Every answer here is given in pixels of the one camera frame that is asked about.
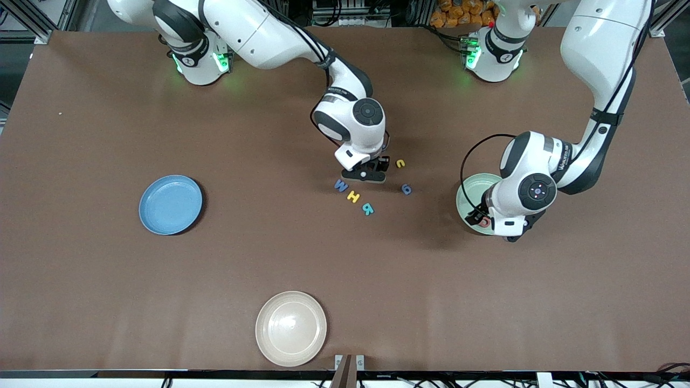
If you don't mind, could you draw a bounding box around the green plate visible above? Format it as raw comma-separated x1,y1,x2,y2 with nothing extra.
456,172,522,236

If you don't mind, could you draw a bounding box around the grey metal equipment rack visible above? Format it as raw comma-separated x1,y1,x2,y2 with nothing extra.
313,0,390,27

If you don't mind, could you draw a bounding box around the orange snack bag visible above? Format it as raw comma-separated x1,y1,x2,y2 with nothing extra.
430,0,496,29

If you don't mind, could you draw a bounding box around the beige plate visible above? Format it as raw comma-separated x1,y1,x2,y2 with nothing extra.
255,291,328,368

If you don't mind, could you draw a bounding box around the blue plate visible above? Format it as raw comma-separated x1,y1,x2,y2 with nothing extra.
139,175,203,236

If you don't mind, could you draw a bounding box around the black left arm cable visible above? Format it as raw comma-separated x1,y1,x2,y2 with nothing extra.
460,0,656,212

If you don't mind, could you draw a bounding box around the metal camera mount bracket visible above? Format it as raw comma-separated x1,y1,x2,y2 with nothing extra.
334,354,365,388

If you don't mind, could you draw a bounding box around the aluminium frame post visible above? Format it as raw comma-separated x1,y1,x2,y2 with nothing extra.
0,0,79,44
650,0,681,38

